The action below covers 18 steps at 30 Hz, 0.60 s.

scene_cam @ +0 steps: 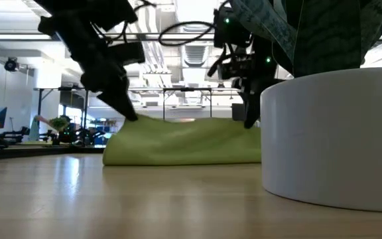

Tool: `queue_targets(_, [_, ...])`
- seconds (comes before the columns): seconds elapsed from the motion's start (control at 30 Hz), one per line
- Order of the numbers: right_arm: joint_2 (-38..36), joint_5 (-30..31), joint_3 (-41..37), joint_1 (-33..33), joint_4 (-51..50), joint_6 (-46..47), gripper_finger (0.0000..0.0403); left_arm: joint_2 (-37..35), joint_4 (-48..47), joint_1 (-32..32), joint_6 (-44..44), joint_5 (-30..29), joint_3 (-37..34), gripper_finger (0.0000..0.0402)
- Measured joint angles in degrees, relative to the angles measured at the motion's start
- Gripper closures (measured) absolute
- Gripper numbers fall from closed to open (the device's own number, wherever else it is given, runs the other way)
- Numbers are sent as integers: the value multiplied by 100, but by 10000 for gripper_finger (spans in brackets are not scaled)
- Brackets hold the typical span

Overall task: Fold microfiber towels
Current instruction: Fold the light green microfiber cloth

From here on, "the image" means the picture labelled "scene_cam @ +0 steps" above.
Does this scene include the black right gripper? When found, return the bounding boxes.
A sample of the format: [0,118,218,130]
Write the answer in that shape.
[232,36,285,129]

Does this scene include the black background monitor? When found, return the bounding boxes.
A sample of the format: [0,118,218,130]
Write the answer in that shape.
[231,103,247,121]

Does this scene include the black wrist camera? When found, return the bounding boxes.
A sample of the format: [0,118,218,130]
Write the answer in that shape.
[216,54,257,80]
[107,42,147,66]

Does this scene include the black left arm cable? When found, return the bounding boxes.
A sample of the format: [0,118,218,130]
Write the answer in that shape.
[91,0,157,44]

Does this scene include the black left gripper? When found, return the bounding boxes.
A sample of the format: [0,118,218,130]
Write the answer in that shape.
[40,16,139,121]

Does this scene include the snake plant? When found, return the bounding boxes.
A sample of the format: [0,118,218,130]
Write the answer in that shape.
[229,0,382,213]

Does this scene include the black ceiling camera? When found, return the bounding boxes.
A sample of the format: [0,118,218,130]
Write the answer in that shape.
[4,56,20,72]

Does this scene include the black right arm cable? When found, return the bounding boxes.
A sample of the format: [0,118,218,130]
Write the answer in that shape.
[158,21,218,47]

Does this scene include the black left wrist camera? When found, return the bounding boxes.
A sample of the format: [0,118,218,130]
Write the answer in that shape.
[107,42,147,66]

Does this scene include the black background workstation frame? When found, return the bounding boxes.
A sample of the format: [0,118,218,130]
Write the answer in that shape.
[33,86,89,147]

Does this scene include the green microfiber towel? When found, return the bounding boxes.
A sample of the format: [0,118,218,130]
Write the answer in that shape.
[102,114,262,166]

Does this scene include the small green background plant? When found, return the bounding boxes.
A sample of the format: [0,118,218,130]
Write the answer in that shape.
[50,116,70,132]

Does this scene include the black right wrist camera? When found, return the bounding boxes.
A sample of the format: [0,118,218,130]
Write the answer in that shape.
[216,54,257,80]

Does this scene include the black aluminium table frame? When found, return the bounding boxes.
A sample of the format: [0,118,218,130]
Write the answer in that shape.
[0,145,105,162]

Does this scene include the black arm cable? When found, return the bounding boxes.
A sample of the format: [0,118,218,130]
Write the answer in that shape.
[91,0,157,44]
[158,21,218,47]

